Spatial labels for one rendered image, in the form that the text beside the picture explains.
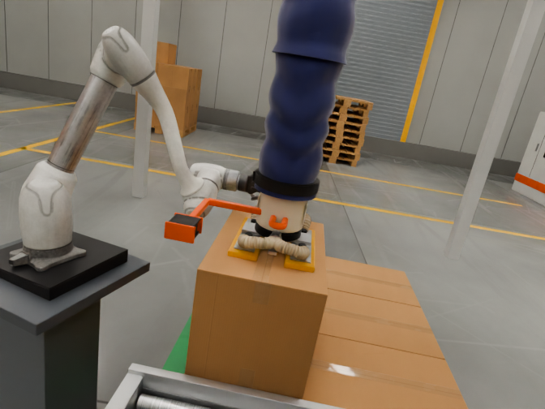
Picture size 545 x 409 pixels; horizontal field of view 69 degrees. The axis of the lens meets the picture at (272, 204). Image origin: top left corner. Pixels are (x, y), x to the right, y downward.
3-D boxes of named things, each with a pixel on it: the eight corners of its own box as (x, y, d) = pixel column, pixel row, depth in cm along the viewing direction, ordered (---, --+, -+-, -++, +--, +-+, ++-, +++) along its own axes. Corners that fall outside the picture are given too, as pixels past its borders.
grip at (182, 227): (193, 243, 111) (195, 227, 110) (163, 238, 112) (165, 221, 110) (201, 232, 119) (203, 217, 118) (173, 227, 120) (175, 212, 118)
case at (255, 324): (302, 399, 131) (328, 294, 118) (184, 374, 132) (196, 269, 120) (306, 301, 187) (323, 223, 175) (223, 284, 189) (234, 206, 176)
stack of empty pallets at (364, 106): (359, 168, 813) (375, 103, 772) (306, 158, 812) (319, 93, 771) (350, 156, 935) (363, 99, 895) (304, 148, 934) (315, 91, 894)
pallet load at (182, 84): (182, 138, 803) (191, 46, 749) (133, 129, 802) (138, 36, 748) (195, 130, 917) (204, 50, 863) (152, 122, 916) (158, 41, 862)
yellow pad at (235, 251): (256, 262, 130) (259, 248, 129) (226, 256, 131) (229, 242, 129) (268, 225, 162) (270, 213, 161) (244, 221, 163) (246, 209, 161)
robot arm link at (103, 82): (10, 217, 142) (13, 197, 160) (58, 231, 152) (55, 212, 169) (110, 23, 138) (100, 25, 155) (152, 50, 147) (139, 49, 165)
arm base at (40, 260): (-5, 259, 136) (-7, 244, 134) (57, 240, 154) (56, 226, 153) (27, 277, 128) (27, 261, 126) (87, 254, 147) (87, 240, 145)
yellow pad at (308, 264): (313, 273, 129) (316, 260, 128) (283, 267, 130) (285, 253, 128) (314, 234, 162) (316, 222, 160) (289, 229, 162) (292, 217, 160)
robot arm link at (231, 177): (226, 187, 174) (239, 189, 174) (221, 191, 165) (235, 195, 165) (229, 166, 171) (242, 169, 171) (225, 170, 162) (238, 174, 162)
